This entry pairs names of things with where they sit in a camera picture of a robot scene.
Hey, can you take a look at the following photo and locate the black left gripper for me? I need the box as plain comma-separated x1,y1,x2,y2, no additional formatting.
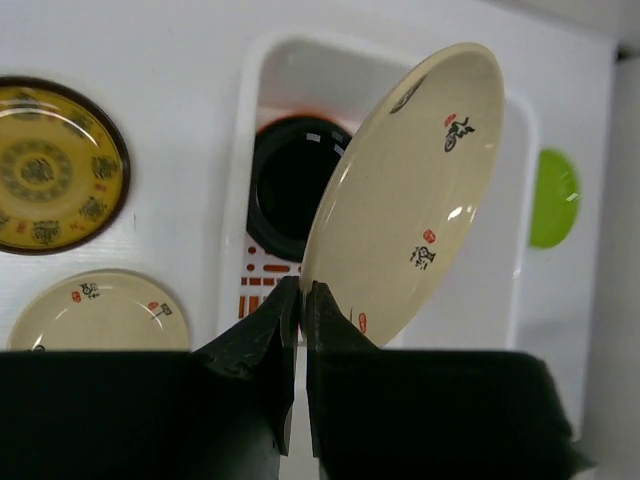
1,276,582,479

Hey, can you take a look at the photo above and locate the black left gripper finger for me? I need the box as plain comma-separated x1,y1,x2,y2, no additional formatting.
303,281,376,459

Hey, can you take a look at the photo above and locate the cream patterned plate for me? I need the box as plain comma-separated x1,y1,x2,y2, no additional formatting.
300,42,505,346
7,269,190,352

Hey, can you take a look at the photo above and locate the black plate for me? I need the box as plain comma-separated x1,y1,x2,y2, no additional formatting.
246,114,352,262

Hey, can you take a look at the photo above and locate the green plate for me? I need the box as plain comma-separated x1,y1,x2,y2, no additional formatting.
529,148,581,249

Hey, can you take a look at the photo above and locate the white plastic bin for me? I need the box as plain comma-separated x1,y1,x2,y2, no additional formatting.
215,30,540,352

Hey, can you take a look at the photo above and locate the yellow brown patterned plate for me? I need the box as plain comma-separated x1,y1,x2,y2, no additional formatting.
1,75,131,255

